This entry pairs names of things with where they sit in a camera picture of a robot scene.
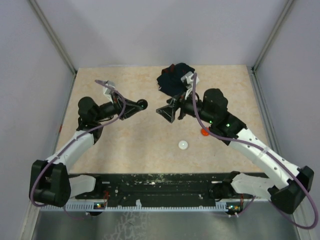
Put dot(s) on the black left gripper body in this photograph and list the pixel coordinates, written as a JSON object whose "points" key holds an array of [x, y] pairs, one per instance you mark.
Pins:
{"points": [[117, 107]]}

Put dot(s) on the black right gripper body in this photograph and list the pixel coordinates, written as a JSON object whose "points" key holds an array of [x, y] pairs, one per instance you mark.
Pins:
{"points": [[184, 107]]}

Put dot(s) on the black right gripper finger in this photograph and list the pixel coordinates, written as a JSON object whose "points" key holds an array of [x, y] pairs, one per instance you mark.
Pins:
{"points": [[168, 112], [175, 99]]}

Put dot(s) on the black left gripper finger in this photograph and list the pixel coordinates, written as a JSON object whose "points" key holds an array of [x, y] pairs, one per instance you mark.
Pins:
{"points": [[131, 110], [124, 101]]}

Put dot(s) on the white earbud charging case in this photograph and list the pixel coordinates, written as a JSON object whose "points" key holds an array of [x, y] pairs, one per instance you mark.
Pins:
{"points": [[183, 145]]}

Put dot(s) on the orange earbud charging case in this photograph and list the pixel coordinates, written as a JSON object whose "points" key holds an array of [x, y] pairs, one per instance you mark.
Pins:
{"points": [[205, 132]]}

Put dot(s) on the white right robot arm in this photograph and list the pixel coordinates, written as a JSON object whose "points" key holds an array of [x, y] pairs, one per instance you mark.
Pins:
{"points": [[285, 184]]}

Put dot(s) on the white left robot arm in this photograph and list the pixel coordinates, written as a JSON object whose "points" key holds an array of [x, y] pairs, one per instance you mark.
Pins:
{"points": [[50, 182]]}

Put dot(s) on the dark navy folded cloth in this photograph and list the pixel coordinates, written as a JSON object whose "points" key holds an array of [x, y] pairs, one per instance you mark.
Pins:
{"points": [[169, 82]]}

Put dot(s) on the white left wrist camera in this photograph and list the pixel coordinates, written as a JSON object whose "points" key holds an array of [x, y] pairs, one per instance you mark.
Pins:
{"points": [[108, 87]]}

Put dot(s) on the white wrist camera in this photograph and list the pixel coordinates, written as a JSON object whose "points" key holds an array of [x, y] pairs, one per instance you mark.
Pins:
{"points": [[108, 87], [189, 78]]}

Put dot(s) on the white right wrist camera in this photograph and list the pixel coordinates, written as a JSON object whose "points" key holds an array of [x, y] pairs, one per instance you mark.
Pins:
{"points": [[189, 78]]}

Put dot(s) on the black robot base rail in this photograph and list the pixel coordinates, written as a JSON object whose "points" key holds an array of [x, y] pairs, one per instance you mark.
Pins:
{"points": [[161, 189]]}

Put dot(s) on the aluminium corner post right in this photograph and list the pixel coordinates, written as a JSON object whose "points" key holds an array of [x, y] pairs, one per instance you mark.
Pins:
{"points": [[289, 4]]}

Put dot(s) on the aluminium corner post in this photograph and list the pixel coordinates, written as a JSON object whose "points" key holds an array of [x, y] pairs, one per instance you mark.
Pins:
{"points": [[289, 4], [52, 36]]}

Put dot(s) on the white cable duct strip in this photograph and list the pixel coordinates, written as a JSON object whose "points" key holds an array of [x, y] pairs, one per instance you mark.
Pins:
{"points": [[97, 206]]}

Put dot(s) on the aluminium corner post left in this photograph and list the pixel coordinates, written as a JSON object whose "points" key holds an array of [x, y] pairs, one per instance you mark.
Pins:
{"points": [[52, 36]]}

